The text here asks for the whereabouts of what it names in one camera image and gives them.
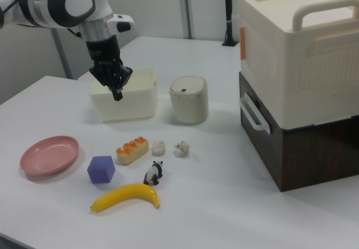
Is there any large cream storage box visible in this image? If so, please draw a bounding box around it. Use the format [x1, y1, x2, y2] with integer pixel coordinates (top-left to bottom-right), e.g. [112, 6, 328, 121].
[238, 0, 359, 129]

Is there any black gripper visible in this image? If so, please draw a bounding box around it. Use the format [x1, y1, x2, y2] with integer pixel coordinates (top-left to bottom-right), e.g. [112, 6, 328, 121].
[85, 34, 133, 102]

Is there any yellow toy banana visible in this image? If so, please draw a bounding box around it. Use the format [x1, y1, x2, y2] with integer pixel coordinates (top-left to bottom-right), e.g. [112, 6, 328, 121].
[90, 183, 161, 213]

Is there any white drawer handle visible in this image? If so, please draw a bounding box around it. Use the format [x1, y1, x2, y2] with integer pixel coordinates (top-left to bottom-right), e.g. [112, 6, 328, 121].
[238, 93, 273, 135]

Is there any dark brown wooden drawer box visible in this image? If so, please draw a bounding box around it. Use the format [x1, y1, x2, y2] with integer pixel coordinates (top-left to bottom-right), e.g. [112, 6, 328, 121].
[238, 71, 359, 193]

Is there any black pole stand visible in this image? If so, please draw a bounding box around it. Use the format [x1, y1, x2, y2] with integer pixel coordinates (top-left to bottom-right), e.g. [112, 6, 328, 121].
[222, 0, 236, 47]

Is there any cream open rectangular bin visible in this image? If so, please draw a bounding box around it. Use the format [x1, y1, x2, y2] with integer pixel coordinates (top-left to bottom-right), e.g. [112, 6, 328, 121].
[89, 68, 159, 122]

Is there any crumpled white paper ball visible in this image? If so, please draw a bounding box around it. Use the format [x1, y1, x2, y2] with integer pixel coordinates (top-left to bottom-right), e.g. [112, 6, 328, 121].
[173, 141, 191, 158]
[151, 140, 168, 156]

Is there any cream storage box carry handle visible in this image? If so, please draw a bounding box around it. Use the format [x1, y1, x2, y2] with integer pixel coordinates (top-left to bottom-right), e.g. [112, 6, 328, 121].
[292, 0, 359, 33]

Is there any cream round trash can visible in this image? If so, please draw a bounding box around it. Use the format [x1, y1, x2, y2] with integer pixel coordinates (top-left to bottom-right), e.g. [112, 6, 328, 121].
[168, 76, 209, 125]

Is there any purple cube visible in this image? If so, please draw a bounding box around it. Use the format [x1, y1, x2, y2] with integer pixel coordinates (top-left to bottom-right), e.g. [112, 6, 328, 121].
[87, 155, 116, 185]

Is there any toy bread with orange topping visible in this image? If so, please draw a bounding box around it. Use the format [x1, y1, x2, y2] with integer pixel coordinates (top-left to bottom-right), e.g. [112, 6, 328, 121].
[116, 137, 150, 165]

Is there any cream trash can lid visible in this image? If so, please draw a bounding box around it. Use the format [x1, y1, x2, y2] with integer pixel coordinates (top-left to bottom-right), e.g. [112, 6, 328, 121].
[171, 76, 206, 95]

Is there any orange latch on storage box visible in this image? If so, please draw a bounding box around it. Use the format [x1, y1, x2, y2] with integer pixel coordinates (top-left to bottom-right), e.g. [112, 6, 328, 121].
[240, 27, 247, 61]

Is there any pink plastic plate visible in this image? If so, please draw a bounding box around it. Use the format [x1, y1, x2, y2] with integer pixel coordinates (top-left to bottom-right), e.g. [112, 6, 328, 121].
[19, 136, 80, 177]

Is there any panda figurine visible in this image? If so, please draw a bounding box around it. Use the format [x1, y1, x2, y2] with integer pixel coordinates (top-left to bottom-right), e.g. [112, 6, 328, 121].
[143, 160, 165, 187]

